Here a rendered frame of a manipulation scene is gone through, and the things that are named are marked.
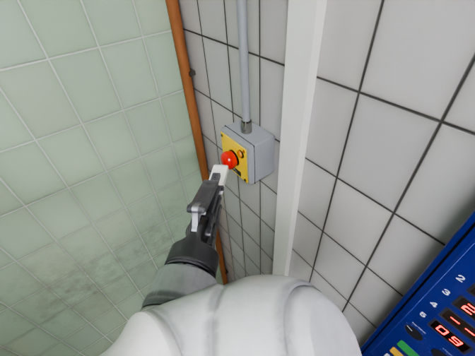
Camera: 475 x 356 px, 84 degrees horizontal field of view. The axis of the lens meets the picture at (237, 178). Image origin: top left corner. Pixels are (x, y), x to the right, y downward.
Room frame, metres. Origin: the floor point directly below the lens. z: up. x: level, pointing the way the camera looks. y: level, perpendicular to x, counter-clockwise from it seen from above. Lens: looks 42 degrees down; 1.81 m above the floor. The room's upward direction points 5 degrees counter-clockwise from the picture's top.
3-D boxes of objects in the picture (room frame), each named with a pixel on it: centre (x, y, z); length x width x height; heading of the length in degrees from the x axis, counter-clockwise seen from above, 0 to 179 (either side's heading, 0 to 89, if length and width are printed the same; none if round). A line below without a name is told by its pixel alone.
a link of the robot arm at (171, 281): (0.16, 0.09, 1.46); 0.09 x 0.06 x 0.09; 78
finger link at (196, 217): (0.25, 0.07, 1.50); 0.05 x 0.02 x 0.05; 168
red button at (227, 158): (0.44, 0.01, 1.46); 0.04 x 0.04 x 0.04; 33
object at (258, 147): (0.47, -0.03, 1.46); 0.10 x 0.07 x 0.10; 33
